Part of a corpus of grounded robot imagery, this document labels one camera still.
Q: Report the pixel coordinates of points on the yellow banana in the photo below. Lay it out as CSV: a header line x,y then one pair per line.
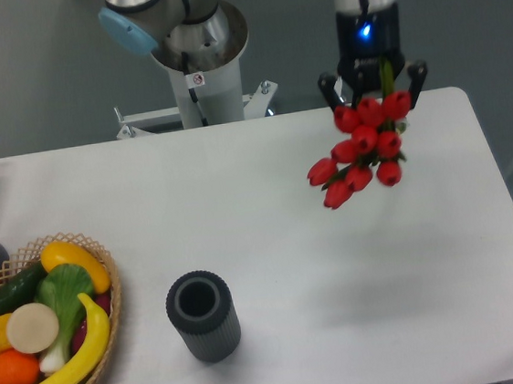
x,y
91,351

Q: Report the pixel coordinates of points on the green bok choy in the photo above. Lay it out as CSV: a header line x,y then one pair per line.
x,y
59,291

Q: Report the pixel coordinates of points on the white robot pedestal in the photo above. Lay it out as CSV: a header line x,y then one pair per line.
x,y
202,98

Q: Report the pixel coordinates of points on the red tulip bouquet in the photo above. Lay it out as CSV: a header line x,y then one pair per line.
x,y
373,149

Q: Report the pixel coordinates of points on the dark green cucumber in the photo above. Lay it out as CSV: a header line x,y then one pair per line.
x,y
21,288

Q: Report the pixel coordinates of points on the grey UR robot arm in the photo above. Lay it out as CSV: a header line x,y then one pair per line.
x,y
199,44

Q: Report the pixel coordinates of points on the dark red vegetable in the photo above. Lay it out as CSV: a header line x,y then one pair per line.
x,y
103,300

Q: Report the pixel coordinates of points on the orange fruit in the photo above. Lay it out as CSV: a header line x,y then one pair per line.
x,y
18,368

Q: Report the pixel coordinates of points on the dark grey ribbed vase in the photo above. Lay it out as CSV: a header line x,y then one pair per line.
x,y
200,306

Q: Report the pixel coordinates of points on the beige round disc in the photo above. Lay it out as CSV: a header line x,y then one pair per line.
x,y
32,328

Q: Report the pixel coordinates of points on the woven wicker basket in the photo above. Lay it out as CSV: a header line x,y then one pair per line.
x,y
30,253

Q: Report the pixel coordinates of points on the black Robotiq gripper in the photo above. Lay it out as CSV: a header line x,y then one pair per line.
x,y
363,39

